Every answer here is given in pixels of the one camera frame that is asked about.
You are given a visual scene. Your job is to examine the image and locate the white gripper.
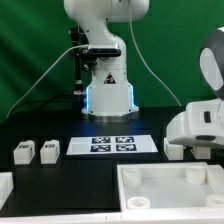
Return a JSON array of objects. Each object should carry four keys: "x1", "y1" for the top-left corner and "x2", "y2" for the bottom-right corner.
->
[{"x1": 166, "y1": 99, "x2": 224, "y2": 149}]

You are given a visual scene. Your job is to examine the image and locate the white square tabletop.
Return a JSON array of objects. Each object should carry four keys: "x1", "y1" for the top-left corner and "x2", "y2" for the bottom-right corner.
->
[{"x1": 117, "y1": 162, "x2": 224, "y2": 211}]

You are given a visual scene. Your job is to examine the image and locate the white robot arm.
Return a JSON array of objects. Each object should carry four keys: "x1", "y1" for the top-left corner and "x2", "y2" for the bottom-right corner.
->
[{"x1": 64, "y1": 0, "x2": 224, "y2": 147}]

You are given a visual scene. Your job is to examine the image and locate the white marker sheet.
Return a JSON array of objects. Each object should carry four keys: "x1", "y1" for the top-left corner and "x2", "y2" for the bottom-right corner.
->
[{"x1": 67, "y1": 135, "x2": 158, "y2": 156}]

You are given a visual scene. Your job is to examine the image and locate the black cable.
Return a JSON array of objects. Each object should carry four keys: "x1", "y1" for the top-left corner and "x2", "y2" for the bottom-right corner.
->
[{"x1": 6, "y1": 93, "x2": 84, "y2": 118}]

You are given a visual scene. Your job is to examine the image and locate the black camera stand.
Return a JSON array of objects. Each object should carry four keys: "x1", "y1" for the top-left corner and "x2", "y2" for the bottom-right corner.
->
[{"x1": 68, "y1": 27, "x2": 121, "y2": 99}]

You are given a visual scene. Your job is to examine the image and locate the white cable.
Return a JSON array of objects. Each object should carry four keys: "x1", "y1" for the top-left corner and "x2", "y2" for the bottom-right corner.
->
[{"x1": 6, "y1": 43, "x2": 90, "y2": 118}]

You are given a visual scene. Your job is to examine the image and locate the white bracket left edge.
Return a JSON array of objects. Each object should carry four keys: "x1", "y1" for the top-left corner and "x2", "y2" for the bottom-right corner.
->
[{"x1": 0, "y1": 172, "x2": 14, "y2": 210}]

